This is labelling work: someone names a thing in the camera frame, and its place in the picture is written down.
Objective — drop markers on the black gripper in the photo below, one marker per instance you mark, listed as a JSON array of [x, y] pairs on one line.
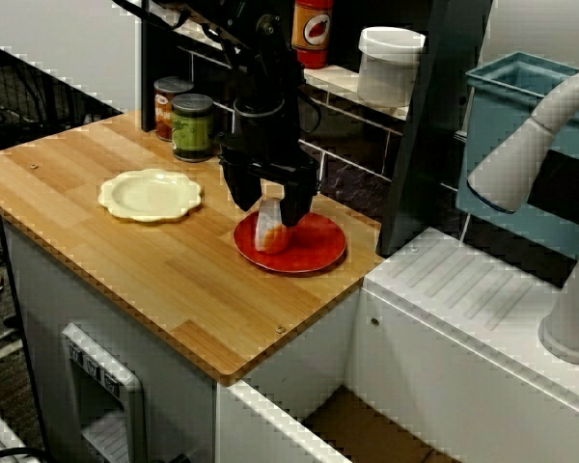
[[270, 144]]

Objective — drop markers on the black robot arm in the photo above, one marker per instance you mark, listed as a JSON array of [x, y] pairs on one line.
[[265, 58]]

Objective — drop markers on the red round plate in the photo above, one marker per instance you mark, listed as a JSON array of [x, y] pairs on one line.
[[318, 246]]

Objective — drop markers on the green toy peas can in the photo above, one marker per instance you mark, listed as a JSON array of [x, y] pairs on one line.
[[193, 130]]

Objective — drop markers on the cream scalloped plate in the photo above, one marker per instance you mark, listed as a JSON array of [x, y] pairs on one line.
[[145, 198]]

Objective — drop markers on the orange toy beans can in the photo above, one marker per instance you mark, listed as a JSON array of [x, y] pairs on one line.
[[166, 116]]

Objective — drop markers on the red hot sauce bottle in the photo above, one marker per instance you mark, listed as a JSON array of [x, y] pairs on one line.
[[311, 43]]

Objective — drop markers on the white lidded plastic tub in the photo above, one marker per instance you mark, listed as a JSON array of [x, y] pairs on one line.
[[388, 72]]

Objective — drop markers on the white toy sink unit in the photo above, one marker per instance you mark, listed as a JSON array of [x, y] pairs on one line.
[[439, 337]]

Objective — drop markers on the teal plastic bin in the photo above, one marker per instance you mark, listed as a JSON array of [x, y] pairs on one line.
[[492, 125]]

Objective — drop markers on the grey toy faucet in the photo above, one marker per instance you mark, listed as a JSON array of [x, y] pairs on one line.
[[511, 159]]

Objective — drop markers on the grey toy dishwasher panel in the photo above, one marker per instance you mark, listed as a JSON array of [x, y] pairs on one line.
[[130, 400]]

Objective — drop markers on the white metal bar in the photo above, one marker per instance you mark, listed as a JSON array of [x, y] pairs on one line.
[[0, 354]]

